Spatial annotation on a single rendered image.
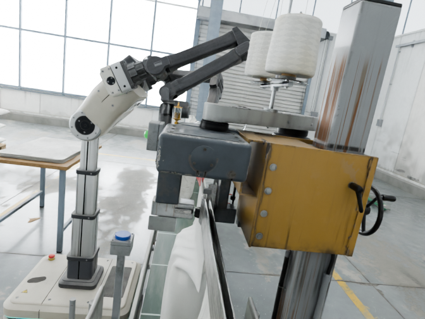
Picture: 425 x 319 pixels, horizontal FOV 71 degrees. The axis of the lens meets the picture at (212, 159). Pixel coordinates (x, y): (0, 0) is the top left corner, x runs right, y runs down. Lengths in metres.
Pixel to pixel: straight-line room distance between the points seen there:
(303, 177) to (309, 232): 0.17
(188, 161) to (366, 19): 0.62
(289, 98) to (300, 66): 8.08
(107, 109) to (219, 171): 0.88
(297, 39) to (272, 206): 0.46
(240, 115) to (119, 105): 0.72
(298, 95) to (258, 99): 1.16
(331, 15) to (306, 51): 8.75
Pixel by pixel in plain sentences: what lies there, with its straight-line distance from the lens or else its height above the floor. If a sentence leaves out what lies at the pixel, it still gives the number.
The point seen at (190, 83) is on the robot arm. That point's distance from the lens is 1.28.
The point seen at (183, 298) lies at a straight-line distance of 1.18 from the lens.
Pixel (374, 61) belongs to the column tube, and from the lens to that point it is 1.00.
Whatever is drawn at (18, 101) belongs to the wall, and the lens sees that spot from 9.63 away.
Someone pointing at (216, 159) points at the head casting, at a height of 1.29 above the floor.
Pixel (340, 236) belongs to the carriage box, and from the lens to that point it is 1.00.
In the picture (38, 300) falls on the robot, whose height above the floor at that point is 0.26.
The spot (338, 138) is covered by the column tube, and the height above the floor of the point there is 1.37.
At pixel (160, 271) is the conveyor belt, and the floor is 0.38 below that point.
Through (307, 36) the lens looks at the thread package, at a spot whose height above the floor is 1.63.
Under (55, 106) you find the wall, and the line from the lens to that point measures 9.22.
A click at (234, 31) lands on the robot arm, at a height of 1.71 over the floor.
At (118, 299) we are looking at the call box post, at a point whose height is 0.57.
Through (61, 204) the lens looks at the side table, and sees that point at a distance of 2.66.
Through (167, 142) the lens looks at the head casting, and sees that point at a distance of 0.73.
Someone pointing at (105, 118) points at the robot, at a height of 1.25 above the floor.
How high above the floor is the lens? 1.44
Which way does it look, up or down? 12 degrees down
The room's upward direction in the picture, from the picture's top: 9 degrees clockwise
